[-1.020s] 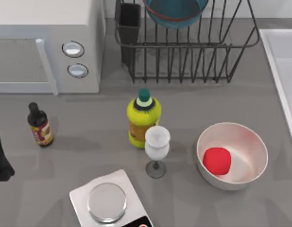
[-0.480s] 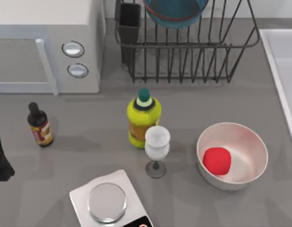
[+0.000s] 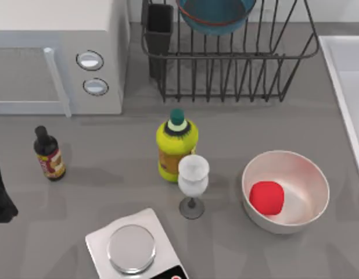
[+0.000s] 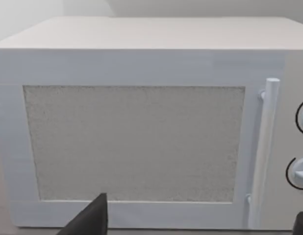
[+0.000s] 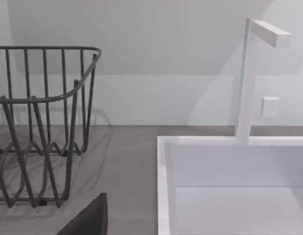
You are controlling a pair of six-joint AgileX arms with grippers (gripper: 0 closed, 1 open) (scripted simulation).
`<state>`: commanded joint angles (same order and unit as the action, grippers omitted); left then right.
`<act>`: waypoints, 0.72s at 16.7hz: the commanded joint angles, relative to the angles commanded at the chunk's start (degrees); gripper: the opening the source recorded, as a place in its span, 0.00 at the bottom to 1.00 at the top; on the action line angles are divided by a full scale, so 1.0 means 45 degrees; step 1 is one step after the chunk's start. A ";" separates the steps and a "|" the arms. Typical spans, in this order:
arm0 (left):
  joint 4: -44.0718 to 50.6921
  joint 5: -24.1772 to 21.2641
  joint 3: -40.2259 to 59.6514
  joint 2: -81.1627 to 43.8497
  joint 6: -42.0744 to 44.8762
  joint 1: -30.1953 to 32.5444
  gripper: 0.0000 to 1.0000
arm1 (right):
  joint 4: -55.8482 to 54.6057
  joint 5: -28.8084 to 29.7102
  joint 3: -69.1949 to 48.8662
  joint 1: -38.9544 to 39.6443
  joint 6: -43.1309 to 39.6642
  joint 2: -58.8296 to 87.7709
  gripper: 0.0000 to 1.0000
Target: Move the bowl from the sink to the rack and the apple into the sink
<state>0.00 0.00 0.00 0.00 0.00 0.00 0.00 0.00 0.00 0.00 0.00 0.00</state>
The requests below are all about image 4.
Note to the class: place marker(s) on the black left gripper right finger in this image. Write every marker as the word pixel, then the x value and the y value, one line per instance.
pixel 301 226

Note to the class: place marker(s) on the pale microwave door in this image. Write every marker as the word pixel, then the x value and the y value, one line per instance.
pixel 132 142

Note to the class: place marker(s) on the pale microwave oven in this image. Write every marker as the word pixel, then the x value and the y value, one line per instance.
pixel 151 34

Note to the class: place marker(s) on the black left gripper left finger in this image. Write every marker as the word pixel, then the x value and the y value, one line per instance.
pixel 92 218

